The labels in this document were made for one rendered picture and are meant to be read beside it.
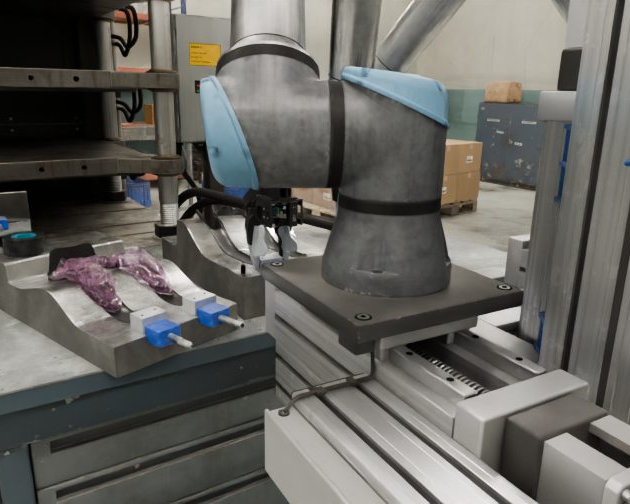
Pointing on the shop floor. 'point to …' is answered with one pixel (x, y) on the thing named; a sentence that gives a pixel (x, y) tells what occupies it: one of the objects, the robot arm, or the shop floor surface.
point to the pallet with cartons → (461, 176)
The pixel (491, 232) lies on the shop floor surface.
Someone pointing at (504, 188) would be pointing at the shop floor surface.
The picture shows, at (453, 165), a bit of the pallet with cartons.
